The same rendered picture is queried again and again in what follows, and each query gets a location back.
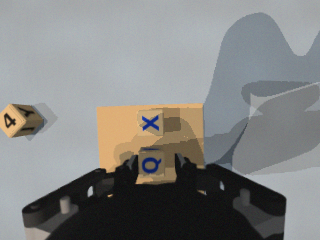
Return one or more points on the tan flat mat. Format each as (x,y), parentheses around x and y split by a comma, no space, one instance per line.
(118,139)

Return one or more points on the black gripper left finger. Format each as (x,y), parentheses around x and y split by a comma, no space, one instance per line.
(42,216)

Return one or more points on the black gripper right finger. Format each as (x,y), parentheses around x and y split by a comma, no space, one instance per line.
(264,208)

